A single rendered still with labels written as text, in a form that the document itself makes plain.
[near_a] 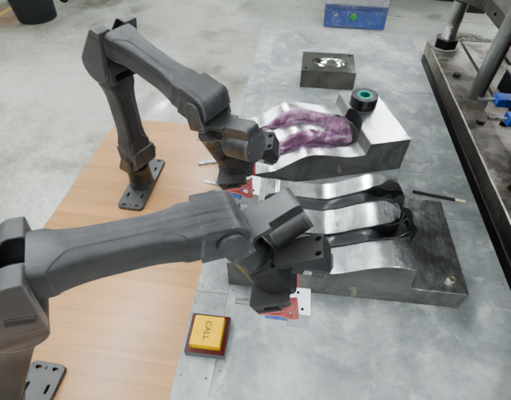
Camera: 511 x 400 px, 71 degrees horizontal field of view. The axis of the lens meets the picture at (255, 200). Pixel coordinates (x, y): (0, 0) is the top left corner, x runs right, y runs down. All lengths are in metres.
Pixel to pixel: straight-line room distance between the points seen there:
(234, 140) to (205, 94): 0.09
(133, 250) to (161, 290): 0.45
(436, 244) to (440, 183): 0.29
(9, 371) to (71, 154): 2.13
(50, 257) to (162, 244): 0.11
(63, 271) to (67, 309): 0.49
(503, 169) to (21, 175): 2.45
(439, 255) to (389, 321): 0.19
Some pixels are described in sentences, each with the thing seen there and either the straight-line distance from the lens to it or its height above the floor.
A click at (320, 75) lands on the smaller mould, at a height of 0.85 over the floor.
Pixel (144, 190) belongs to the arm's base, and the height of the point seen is 0.81.
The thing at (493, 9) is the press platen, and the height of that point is 1.02.
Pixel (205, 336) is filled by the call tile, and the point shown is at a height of 0.84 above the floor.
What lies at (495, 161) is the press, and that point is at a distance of 1.35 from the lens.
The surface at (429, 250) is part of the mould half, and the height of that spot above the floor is 0.86.
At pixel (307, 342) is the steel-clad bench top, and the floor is 0.80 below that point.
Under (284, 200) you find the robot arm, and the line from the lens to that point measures 0.48.
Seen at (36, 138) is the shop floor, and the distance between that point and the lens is 2.89.
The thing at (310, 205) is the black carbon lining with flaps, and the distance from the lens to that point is 0.88.
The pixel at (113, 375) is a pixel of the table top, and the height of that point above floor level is 0.80.
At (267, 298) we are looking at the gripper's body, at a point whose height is 1.03.
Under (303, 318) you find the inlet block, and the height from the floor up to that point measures 0.94.
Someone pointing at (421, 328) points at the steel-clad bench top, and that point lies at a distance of 0.87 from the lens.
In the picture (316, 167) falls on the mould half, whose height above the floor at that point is 0.85.
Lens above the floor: 1.54
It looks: 48 degrees down
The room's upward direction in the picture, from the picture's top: straight up
